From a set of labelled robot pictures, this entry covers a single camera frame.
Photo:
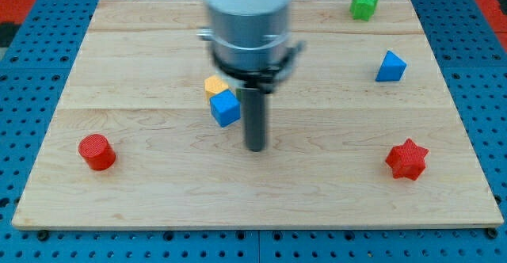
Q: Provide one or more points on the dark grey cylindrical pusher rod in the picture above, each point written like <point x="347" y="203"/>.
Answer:
<point x="254" y="119"/>

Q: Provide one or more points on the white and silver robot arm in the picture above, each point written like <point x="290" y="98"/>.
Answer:
<point x="249" y="42"/>

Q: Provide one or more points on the green star block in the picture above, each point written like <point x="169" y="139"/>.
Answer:
<point x="363" y="9"/>

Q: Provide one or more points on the red star block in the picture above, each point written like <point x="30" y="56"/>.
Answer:
<point x="407" y="160"/>

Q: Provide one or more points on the light wooden board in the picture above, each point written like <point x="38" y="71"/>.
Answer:
<point x="138" y="79"/>

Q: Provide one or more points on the blue cube block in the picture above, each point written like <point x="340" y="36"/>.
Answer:
<point x="225" y="108"/>

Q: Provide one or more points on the yellow pentagon block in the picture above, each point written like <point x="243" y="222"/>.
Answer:
<point x="214" y="85"/>

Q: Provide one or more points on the blue triangle block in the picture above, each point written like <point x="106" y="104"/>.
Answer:
<point x="391" y="69"/>

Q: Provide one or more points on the red cylinder block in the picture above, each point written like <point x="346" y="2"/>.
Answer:
<point x="97" y="152"/>

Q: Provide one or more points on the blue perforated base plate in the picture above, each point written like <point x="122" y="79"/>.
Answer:
<point x="39" y="59"/>

